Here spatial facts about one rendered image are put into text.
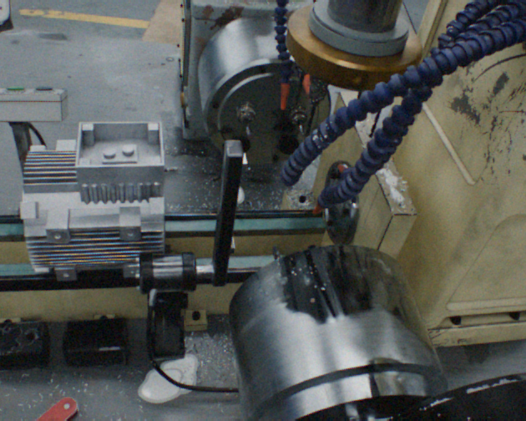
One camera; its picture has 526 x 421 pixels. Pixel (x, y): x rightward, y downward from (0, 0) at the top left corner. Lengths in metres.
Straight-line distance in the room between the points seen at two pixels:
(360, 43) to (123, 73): 1.02
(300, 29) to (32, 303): 0.62
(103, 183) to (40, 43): 1.02
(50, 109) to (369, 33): 0.59
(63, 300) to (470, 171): 0.68
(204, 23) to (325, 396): 0.83
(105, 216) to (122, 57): 0.93
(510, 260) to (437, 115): 0.26
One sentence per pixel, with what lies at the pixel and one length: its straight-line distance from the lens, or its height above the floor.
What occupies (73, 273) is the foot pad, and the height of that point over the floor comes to 0.97.
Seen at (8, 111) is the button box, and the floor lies 1.05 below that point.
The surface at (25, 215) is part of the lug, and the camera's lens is 0.80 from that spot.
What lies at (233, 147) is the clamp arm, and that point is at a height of 1.25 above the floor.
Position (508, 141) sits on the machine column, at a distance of 0.75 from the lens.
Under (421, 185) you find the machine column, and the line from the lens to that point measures 0.94.
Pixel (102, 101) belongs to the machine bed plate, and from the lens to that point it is 1.49.
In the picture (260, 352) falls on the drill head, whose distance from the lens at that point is 0.63.
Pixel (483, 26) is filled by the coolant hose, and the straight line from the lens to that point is 0.57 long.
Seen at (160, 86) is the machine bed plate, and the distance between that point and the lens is 1.54.
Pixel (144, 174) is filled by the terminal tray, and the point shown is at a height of 1.13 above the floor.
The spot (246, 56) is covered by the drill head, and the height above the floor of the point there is 1.15.
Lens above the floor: 1.65
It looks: 45 degrees down
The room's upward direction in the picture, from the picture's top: 11 degrees clockwise
